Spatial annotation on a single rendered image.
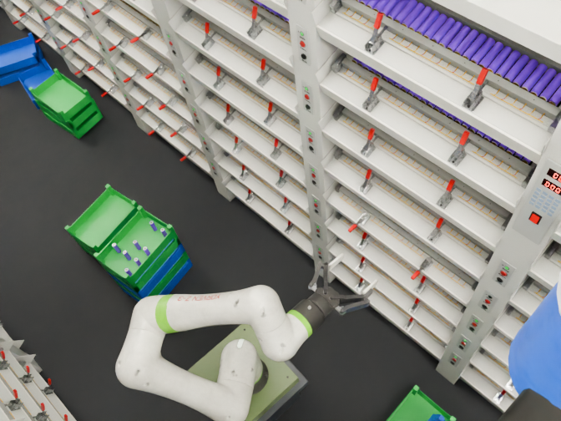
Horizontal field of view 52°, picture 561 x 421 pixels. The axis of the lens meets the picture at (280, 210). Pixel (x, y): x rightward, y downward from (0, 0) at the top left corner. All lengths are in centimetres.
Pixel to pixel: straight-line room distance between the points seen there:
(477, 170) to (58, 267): 225
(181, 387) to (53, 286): 137
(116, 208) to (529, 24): 228
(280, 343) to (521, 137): 81
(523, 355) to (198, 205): 279
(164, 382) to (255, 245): 121
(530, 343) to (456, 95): 104
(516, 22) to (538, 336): 85
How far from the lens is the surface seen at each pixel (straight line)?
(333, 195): 207
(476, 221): 159
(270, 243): 286
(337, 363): 261
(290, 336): 160
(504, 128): 127
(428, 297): 213
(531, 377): 31
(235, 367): 204
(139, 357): 177
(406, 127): 149
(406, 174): 165
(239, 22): 179
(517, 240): 150
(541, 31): 108
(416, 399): 259
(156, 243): 260
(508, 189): 142
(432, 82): 132
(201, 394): 192
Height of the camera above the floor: 251
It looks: 59 degrees down
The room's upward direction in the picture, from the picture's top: 11 degrees counter-clockwise
